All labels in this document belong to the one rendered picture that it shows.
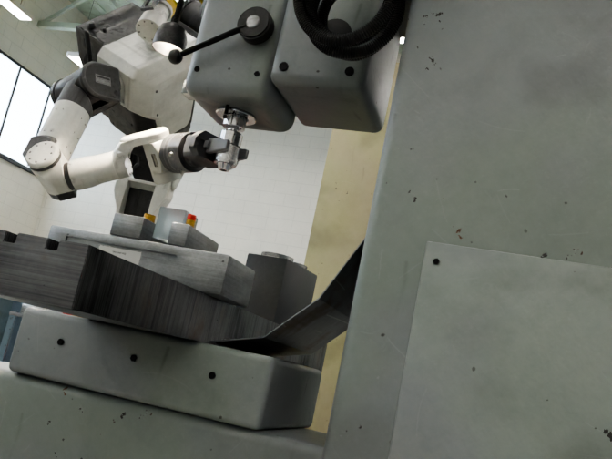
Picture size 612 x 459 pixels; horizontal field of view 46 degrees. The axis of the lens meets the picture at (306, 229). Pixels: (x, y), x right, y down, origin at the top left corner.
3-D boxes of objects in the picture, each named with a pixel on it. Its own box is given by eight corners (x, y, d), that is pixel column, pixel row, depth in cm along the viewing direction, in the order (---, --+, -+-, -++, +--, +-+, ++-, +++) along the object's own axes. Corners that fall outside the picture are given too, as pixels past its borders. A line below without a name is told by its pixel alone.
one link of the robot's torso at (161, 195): (95, 290, 219) (136, 151, 232) (151, 301, 219) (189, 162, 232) (82, 279, 204) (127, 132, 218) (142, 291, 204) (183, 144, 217)
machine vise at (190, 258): (39, 261, 128) (56, 202, 130) (83, 276, 142) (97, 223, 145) (220, 295, 119) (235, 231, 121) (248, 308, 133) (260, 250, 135)
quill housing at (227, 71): (177, 90, 144) (213, -52, 150) (216, 129, 163) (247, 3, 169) (265, 97, 138) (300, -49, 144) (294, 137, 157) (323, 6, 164)
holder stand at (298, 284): (231, 321, 189) (248, 248, 193) (267, 332, 208) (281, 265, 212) (272, 329, 184) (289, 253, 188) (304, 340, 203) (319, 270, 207)
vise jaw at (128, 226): (108, 233, 126) (114, 212, 127) (146, 251, 141) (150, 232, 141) (138, 239, 125) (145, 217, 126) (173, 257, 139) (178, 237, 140)
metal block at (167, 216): (151, 238, 129) (159, 206, 131) (165, 245, 135) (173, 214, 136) (178, 241, 128) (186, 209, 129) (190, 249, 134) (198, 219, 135)
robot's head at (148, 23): (137, 46, 186) (135, 15, 180) (148, 26, 193) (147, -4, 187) (161, 51, 186) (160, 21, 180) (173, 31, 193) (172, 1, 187)
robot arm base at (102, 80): (58, 125, 185) (43, 82, 184) (97, 118, 195) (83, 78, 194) (93, 107, 176) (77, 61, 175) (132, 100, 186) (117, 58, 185)
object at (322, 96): (265, 79, 137) (293, -42, 142) (300, 127, 159) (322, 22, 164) (362, 86, 131) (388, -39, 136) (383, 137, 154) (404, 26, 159)
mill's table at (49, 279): (-80, 278, 93) (-61, 219, 94) (245, 356, 209) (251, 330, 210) (72, 309, 86) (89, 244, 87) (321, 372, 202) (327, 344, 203)
